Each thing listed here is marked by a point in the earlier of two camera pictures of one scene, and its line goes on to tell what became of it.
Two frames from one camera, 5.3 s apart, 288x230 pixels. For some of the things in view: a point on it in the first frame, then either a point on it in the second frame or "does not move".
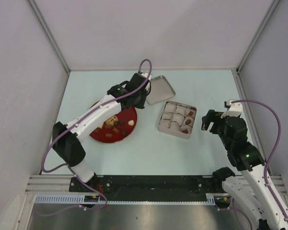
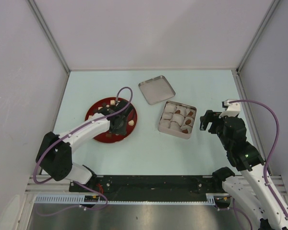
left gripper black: [140, 105] -> [121, 131]
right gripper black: [214, 117] does not move
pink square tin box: [177, 119] does not move
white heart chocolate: [131, 122] does not move
